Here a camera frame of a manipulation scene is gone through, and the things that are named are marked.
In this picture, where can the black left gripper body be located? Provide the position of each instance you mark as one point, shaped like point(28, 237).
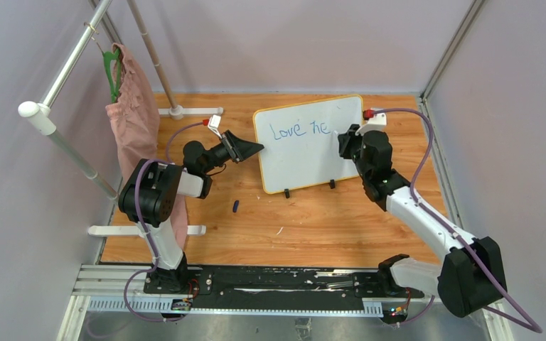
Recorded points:
point(218, 155)

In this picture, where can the pink hanging garment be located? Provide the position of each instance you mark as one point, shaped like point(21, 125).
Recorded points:
point(134, 116)

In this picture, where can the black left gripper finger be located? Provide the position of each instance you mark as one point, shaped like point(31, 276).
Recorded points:
point(239, 143)
point(247, 150)

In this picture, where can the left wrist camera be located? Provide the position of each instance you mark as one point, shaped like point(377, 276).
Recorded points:
point(213, 125)

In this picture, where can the green clothes hanger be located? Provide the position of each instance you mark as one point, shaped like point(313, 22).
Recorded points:
point(113, 70)

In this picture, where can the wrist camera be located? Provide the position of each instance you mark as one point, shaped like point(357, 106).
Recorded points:
point(213, 125)
point(373, 121)

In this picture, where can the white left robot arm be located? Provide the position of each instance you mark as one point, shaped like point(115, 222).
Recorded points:
point(149, 197)

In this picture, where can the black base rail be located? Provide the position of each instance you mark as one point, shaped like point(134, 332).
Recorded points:
point(266, 290)

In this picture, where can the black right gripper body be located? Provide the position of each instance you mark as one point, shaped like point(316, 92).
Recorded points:
point(352, 145)

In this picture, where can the yellow framed whiteboard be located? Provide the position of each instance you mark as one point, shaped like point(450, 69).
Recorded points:
point(299, 148)

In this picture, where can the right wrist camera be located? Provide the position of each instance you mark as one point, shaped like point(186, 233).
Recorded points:
point(373, 121)

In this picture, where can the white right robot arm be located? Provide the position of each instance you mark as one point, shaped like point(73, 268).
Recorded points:
point(471, 274)

